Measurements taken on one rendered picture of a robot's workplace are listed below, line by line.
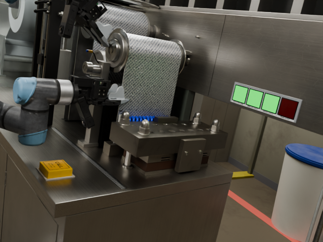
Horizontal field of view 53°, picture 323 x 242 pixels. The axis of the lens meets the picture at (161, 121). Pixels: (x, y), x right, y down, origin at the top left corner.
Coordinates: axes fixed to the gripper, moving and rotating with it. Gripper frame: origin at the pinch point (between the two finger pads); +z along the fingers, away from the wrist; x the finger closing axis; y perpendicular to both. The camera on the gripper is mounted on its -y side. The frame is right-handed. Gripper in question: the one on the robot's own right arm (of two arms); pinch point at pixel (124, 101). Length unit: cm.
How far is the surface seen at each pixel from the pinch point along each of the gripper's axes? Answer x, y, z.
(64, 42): 76, 12, 8
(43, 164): -8.9, -16.5, -29.0
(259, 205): 54, -109, 203
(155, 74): -0.2, 10.2, 10.6
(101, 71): 7.8, 8.3, -6.2
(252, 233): 26, -109, 154
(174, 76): -0.3, 10.0, 19.8
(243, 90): -25.1, 11.2, 29.4
